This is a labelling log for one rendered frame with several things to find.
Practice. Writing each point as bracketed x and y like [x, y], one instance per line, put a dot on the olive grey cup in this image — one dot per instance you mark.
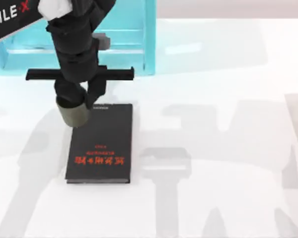
[74, 115]

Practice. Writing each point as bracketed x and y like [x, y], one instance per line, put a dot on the black book with red lettering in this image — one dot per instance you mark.
[101, 148]

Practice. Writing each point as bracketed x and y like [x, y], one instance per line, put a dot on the light blue rack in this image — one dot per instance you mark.
[129, 37]

